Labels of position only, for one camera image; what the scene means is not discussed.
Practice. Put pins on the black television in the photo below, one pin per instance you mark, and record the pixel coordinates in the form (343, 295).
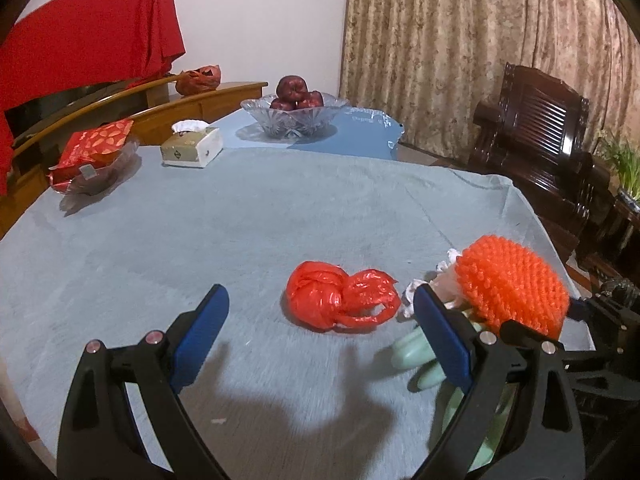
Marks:
(60, 105)

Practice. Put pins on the dark wooden side table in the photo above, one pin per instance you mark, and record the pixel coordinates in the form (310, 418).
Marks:
(615, 230)

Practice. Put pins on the grey tablecloth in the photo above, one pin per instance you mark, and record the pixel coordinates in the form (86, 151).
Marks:
(250, 220)

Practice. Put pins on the tissue box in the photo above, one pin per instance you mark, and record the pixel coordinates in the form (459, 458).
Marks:
(192, 147)

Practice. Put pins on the red cloth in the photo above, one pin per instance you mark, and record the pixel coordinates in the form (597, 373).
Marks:
(90, 30)

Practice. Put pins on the glass fruit bowl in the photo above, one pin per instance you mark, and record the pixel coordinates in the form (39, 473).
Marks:
(295, 120)

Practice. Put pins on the red apple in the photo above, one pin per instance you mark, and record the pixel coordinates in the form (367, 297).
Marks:
(311, 100)
(291, 87)
(281, 104)

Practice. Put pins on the dark wooden armchair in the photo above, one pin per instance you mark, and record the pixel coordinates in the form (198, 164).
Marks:
(535, 150)

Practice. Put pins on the crumpled beige paper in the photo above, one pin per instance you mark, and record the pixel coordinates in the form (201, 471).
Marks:
(447, 275)

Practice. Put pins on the orange foam net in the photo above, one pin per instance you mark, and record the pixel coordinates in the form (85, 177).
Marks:
(510, 280)

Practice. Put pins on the green rubber glove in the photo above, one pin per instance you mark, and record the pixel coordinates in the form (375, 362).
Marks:
(410, 352)

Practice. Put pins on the red patterned snack packet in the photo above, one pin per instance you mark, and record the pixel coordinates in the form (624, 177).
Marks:
(90, 147)

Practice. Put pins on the green potted plant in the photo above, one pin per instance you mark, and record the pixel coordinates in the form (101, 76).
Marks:
(625, 165)

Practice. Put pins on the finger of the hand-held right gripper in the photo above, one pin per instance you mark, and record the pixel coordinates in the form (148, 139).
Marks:
(605, 375)
(582, 309)

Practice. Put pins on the glass dish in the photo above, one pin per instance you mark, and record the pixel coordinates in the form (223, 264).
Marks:
(107, 175)

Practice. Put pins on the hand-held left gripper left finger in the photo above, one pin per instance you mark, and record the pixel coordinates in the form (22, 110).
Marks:
(197, 340)

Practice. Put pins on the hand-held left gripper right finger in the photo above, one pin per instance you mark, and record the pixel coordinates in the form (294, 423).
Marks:
(445, 335)

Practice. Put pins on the wooden television cabinet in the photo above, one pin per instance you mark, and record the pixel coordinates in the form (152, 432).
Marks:
(220, 100)

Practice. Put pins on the beige patterned curtain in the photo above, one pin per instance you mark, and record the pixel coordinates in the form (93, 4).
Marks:
(475, 25)

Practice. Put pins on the red plastic bag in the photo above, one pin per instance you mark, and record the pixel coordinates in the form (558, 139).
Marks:
(320, 295)

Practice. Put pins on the red woven basket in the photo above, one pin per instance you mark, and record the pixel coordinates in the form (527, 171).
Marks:
(197, 80)

